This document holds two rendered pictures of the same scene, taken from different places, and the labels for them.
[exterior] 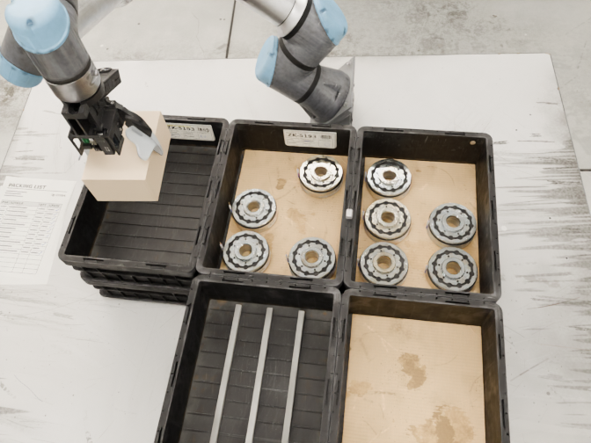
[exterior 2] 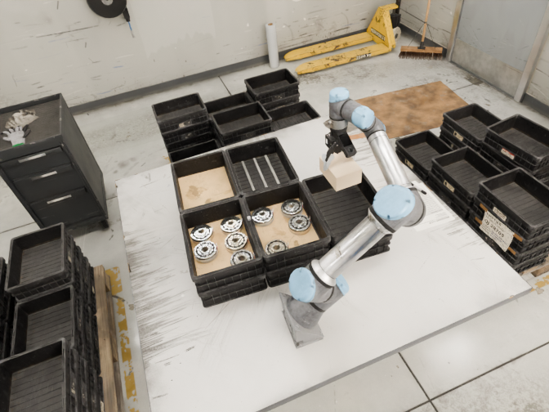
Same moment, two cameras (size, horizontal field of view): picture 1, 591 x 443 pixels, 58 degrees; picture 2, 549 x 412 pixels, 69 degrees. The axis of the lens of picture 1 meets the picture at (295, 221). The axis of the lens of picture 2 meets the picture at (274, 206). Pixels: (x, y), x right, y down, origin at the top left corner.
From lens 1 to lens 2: 1.83 m
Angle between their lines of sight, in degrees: 72
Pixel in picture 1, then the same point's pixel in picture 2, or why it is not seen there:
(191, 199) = (334, 221)
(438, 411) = (198, 196)
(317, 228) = (267, 231)
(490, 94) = (201, 388)
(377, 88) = (282, 361)
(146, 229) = (344, 203)
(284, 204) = (288, 235)
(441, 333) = not seen: hidden behind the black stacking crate
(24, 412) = not seen: hidden behind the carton
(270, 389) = (258, 181)
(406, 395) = (210, 196)
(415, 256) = (219, 237)
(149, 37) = not seen: outside the picture
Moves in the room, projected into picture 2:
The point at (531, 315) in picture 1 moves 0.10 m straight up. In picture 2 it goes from (167, 261) to (161, 248)
